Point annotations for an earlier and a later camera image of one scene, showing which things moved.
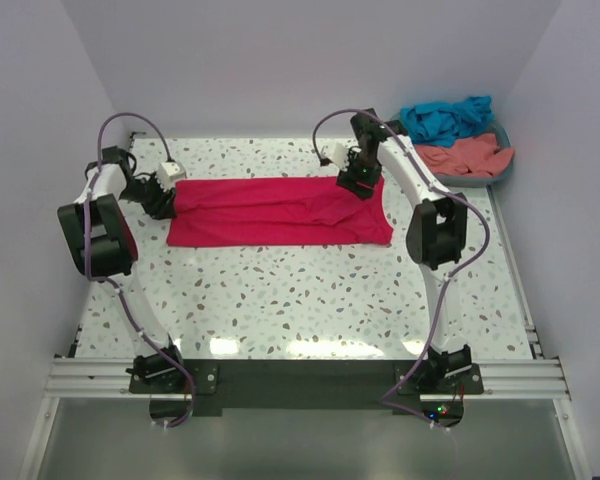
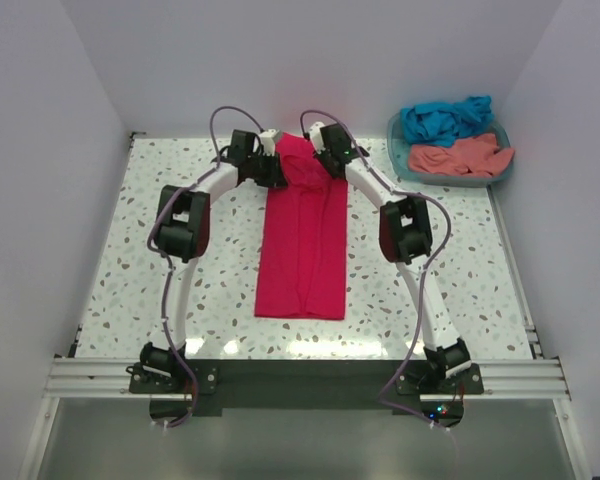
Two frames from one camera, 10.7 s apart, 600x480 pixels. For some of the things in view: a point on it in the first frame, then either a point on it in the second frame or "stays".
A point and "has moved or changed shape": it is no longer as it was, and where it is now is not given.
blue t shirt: (441, 123) stays
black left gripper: (163, 205) -> (275, 177)
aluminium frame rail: (108, 379) stays
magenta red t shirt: (276, 212) has moved or changed shape
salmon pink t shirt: (475, 155) stays
